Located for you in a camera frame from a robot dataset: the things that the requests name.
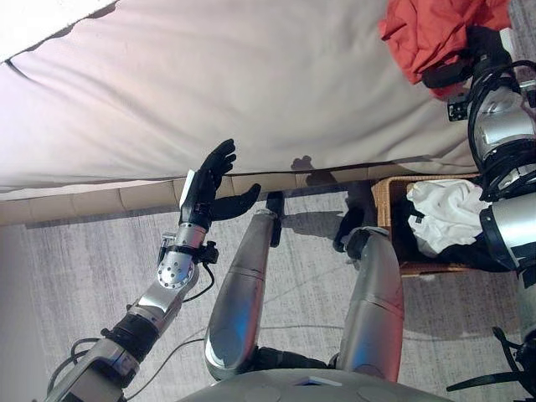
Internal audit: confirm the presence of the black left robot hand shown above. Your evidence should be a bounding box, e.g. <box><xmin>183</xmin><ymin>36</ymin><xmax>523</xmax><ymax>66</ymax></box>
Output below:
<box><xmin>178</xmin><ymin>138</ymin><xmax>261</xmax><ymax>229</ymax></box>

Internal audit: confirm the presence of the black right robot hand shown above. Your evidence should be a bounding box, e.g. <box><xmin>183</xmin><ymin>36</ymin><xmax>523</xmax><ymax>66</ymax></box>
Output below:
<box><xmin>422</xmin><ymin>24</ymin><xmax>518</xmax><ymax>101</ymax></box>

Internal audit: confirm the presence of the orange garment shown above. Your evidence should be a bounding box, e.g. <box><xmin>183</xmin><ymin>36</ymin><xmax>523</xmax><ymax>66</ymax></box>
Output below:
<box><xmin>378</xmin><ymin>0</ymin><xmax>513</xmax><ymax>85</ymax></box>

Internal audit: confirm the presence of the white garment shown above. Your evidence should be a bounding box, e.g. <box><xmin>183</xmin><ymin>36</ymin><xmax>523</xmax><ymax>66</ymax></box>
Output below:
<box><xmin>405</xmin><ymin>179</ymin><xmax>494</xmax><ymax>257</ymax></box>

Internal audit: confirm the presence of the black garment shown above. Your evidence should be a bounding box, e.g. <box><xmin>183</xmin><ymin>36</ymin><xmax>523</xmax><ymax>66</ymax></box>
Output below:
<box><xmin>393</xmin><ymin>195</ymin><xmax>521</xmax><ymax>272</ymax></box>

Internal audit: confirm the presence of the beige bed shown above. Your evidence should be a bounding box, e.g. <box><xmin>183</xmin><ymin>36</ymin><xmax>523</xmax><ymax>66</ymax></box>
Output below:
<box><xmin>0</xmin><ymin>0</ymin><xmax>489</xmax><ymax>229</ymax></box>

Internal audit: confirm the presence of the woven wicker basket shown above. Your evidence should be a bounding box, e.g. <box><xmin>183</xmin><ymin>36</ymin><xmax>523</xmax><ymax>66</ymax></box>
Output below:
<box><xmin>371</xmin><ymin>173</ymin><xmax>521</xmax><ymax>278</ymax></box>

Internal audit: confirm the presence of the white textured bed blanket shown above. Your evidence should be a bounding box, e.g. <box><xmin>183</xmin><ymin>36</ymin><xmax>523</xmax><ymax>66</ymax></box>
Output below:
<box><xmin>0</xmin><ymin>0</ymin><xmax>119</xmax><ymax>64</ymax></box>

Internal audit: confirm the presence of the silver left robot leg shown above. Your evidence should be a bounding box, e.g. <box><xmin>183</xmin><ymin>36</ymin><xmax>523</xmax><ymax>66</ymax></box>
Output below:
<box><xmin>204</xmin><ymin>190</ymin><xmax>286</xmax><ymax>383</ymax></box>

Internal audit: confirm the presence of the silver robot leg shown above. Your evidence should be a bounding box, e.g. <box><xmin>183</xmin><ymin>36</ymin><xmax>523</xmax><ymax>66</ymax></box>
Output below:
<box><xmin>332</xmin><ymin>204</ymin><xmax>406</xmax><ymax>383</ymax></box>
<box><xmin>204</xmin><ymin>190</ymin><xmax>286</xmax><ymax>383</ymax></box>

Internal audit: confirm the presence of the silver right robot leg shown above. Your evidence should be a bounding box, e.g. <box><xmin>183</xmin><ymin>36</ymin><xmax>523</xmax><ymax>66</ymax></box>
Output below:
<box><xmin>332</xmin><ymin>204</ymin><xmax>406</xmax><ymax>383</ymax></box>

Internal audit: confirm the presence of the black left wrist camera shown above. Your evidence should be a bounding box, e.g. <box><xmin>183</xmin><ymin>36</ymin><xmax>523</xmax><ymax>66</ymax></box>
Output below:
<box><xmin>198</xmin><ymin>240</ymin><xmax>220</xmax><ymax>265</ymax></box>

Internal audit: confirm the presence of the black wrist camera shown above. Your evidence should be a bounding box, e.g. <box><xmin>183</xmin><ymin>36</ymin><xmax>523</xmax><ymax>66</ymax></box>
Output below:
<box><xmin>446</xmin><ymin>93</ymin><xmax>471</xmax><ymax>123</ymax></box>
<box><xmin>198</xmin><ymin>240</ymin><xmax>220</xmax><ymax>265</ymax></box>

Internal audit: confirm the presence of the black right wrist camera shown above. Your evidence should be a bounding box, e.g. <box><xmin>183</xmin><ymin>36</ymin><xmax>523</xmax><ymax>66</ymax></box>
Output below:
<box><xmin>446</xmin><ymin>93</ymin><xmax>471</xmax><ymax>123</ymax></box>

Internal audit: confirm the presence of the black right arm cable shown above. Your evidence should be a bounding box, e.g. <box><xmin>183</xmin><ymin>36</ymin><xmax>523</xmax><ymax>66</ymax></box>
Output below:
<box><xmin>466</xmin><ymin>59</ymin><xmax>536</xmax><ymax>203</ymax></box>

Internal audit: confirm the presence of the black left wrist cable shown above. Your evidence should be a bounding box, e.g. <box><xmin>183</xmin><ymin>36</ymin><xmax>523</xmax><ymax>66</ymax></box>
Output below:
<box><xmin>183</xmin><ymin>261</ymin><xmax>216</xmax><ymax>303</ymax></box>

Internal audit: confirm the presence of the thin grey floor cable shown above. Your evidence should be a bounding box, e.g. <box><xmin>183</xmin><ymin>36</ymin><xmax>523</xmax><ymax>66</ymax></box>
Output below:
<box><xmin>124</xmin><ymin>322</ymin><xmax>349</xmax><ymax>399</ymax></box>

